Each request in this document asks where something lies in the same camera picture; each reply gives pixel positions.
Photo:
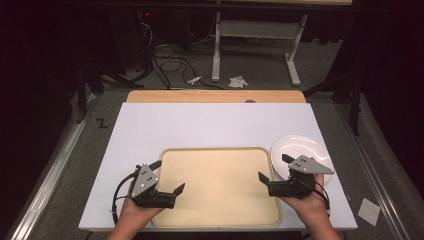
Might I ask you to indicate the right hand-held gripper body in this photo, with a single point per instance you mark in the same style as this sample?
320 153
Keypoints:
308 166

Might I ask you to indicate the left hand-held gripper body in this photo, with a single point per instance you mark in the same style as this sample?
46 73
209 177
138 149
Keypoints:
144 181

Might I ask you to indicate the white round plate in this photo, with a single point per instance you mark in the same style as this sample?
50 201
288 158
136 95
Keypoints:
296 146

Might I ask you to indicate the beige plastic tray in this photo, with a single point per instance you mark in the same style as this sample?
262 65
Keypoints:
216 186

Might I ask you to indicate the person's left hand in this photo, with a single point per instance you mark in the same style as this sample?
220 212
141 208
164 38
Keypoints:
135 211

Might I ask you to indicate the person's right hand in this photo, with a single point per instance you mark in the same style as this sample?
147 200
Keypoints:
310 206

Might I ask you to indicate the white board table cover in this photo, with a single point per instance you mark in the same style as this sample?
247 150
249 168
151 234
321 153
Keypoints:
200 126

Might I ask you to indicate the square white paper sheet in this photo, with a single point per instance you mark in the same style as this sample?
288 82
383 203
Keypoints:
369 212

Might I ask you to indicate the black metal stand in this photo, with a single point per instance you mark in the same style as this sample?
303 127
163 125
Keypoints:
83 96
351 96

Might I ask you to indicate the crumpled white paper scrap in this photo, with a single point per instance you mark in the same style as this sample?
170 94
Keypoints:
238 82

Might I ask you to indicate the dark computer tower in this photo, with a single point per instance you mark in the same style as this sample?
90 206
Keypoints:
133 36

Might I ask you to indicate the aluminium floor rail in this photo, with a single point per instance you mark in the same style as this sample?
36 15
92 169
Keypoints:
46 180
373 160

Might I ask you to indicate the white metal desk frame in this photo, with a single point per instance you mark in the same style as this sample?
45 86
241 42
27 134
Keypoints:
256 29

